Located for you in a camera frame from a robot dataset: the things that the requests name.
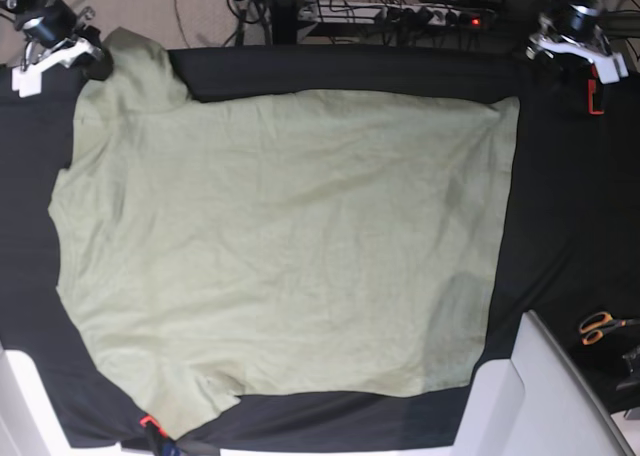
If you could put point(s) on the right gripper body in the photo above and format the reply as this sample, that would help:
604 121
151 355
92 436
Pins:
52 25

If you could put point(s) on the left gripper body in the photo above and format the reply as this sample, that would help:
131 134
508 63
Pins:
571 29

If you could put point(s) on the green T-shirt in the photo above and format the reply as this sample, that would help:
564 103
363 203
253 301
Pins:
318 241

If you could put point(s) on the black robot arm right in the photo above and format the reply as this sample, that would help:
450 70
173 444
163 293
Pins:
7 10

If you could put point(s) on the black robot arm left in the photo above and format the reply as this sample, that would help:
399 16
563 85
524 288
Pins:
616 23

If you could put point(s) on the red black clamp right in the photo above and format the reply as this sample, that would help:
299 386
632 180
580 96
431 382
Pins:
595 93

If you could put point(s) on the black table cloth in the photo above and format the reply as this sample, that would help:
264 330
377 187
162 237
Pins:
570 246

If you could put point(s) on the white power strip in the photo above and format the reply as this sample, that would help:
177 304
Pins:
422 14

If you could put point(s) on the black device at right edge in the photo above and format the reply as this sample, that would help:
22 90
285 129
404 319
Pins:
631 359

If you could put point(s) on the white block right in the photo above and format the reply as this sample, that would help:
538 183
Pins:
535 403

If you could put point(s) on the white block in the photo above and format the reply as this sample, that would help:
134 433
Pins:
535 403
29 425

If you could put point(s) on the white block left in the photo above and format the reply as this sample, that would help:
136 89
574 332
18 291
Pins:
29 425

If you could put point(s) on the red blue clamp bottom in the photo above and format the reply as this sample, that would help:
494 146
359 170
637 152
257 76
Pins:
160 443

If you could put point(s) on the orange handled scissors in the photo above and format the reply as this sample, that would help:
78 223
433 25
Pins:
595 327

